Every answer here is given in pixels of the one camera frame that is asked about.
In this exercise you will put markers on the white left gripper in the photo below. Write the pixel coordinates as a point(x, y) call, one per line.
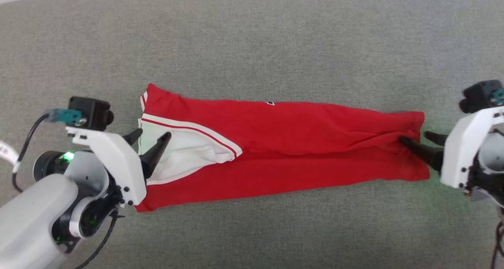
point(114, 154)

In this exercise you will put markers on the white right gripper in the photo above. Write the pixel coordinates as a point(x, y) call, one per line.
point(458, 154)

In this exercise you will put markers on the red and white jersey shirt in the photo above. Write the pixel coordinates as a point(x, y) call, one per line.
point(295, 143)

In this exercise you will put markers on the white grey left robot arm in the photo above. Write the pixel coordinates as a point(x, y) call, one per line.
point(31, 214)

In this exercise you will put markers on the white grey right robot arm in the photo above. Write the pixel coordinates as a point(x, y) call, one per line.
point(490, 154)

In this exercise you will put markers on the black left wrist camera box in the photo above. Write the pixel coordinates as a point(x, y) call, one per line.
point(92, 111)

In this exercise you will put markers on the teal right camera connector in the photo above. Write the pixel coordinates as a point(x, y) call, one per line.
point(500, 96)

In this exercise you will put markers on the teal camera connector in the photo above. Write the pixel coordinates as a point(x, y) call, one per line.
point(500, 96)
point(65, 116)

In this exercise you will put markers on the teal left camera connector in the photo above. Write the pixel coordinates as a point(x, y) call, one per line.
point(65, 116)

